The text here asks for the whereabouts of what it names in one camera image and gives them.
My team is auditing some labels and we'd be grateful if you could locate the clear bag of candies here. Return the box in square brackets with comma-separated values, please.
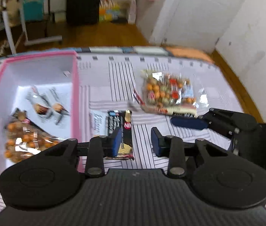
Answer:
[141, 69, 209, 110]

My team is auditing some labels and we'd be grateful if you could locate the orange blanket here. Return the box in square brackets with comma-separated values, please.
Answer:
[165, 47, 215, 63]

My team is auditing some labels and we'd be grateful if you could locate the clear bag of orange nuts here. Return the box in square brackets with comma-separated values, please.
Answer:
[4, 120, 61, 163]

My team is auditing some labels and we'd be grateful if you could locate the colourful yellow gift bag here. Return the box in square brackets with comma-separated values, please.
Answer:
[98, 0, 120, 22]

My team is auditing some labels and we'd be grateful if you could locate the small silver chocolate snack packet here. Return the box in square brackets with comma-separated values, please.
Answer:
[49, 87, 71, 124]
[26, 87, 54, 121]

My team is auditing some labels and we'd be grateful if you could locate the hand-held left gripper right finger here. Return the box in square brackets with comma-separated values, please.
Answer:
[151, 127, 237, 179]

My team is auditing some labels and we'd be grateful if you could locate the white plastic bag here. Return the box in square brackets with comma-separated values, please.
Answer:
[126, 0, 137, 24]

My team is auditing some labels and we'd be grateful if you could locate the white packet with black label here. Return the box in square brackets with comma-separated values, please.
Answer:
[133, 91, 198, 118]

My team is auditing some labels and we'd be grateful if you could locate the pink cardboard box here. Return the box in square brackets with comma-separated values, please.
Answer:
[0, 50, 80, 182]

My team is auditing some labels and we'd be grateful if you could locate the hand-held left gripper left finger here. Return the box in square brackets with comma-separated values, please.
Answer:
[35, 127, 122, 178]

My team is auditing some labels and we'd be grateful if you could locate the black suitcase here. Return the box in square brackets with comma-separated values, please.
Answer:
[66, 0, 103, 26]

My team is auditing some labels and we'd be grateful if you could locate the teal bag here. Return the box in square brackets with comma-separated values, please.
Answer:
[22, 0, 46, 22]

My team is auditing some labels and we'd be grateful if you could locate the printed paper sheet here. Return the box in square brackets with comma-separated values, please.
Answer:
[6, 84, 75, 144]

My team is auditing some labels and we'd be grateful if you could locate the white door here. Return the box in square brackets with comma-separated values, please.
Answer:
[149, 0, 254, 53]

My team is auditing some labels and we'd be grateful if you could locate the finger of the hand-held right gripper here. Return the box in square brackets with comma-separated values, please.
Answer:
[170, 108, 258, 140]

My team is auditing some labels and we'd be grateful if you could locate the wooden side table white frame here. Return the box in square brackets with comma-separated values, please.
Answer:
[0, 0, 63, 55]

